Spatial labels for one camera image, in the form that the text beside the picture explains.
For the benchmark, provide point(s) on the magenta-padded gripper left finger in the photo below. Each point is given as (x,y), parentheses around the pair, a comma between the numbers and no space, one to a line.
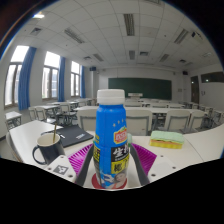
(80,158)

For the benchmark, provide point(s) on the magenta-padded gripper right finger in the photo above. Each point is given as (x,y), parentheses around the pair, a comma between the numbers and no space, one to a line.
(143,156)

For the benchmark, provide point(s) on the blue drink bottle white cap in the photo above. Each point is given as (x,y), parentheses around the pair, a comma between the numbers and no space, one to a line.
(110,126)

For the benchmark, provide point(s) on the black laptop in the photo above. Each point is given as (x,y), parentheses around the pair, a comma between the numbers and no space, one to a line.
(75,135)

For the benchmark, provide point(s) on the yellow green sponge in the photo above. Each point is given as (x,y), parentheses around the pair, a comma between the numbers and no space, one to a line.
(166,139)

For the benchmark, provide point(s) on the dark blue mug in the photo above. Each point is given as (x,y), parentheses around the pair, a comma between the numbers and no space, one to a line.
(50,150)

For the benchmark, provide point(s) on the group of classroom chairs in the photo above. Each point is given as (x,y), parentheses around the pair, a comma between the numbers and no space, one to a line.
(138,121)

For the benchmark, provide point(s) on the wooden stick in mug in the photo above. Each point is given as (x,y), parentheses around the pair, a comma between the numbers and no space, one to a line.
(54,133)

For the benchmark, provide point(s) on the green chalkboard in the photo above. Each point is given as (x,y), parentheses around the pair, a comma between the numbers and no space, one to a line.
(140,87)

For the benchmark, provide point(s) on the blue curtain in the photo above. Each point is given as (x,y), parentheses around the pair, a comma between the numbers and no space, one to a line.
(26,78)
(62,80)
(82,81)

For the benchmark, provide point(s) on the large classroom window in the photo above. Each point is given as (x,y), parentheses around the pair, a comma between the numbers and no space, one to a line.
(50,76)
(75,80)
(12,76)

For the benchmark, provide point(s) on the dark classroom door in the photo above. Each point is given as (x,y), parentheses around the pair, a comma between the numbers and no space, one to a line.
(195,89)

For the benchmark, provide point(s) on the group of ceiling lights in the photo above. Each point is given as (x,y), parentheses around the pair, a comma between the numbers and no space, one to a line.
(129,24)

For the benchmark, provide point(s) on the black wall speaker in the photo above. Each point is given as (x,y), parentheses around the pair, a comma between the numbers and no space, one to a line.
(185,72)
(93,68)

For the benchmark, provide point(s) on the dark high wall window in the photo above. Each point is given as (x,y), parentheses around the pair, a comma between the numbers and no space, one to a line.
(213,77)

